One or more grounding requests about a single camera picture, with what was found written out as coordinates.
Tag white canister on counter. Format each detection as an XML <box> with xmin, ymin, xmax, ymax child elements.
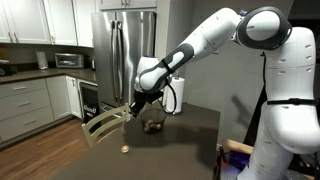
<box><xmin>36</xmin><ymin>51</ymin><xmax>48</xmax><ymax>70</ymax></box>

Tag white wooden chair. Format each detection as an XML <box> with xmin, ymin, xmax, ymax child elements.
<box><xmin>81</xmin><ymin>103</ymin><xmax>130</xmax><ymax>147</ymax></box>

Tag black wine cooler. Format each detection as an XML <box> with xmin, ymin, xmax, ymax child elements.
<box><xmin>80</xmin><ymin>82</ymin><xmax>100</xmax><ymax>123</ymax></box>

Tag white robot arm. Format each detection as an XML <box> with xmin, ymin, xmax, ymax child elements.
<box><xmin>134</xmin><ymin>6</ymin><xmax>320</xmax><ymax>180</ymax></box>

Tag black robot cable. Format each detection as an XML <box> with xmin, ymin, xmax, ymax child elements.
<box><xmin>159</xmin><ymin>78</ymin><xmax>178</xmax><ymax>116</ymax></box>

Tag white paper towel roll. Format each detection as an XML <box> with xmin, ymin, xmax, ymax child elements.
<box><xmin>164</xmin><ymin>77</ymin><xmax>185</xmax><ymax>114</ymax></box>

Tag white upper cabinets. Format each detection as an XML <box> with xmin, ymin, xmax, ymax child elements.
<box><xmin>0</xmin><ymin>0</ymin><xmax>96</xmax><ymax>47</ymax></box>

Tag silver toaster oven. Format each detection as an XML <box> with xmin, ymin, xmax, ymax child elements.
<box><xmin>55</xmin><ymin>53</ymin><xmax>84</xmax><ymax>69</ymax></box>

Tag white lower drawer cabinets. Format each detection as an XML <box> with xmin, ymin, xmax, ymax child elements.
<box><xmin>0</xmin><ymin>76</ymin><xmax>82</xmax><ymax>142</ymax></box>

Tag stainless steel refrigerator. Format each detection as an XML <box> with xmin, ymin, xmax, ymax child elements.
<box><xmin>91</xmin><ymin>11</ymin><xmax>156</xmax><ymax>112</ymax></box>

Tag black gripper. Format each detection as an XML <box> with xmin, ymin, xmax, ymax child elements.
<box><xmin>129</xmin><ymin>91</ymin><xmax>163</xmax><ymax>117</ymax></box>

